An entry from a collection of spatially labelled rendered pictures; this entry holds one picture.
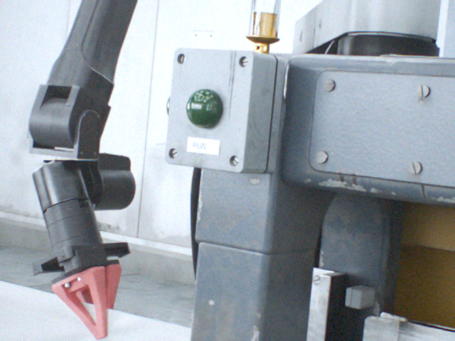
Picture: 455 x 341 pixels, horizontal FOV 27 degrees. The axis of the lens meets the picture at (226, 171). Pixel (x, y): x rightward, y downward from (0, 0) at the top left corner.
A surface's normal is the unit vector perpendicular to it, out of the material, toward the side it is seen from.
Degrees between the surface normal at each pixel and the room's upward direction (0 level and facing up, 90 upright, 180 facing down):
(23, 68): 90
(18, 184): 90
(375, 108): 90
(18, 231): 90
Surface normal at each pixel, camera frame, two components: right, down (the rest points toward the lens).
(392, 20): -0.16, 0.04
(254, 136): 0.81, 0.11
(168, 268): -0.58, -0.01
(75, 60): -0.52, -0.36
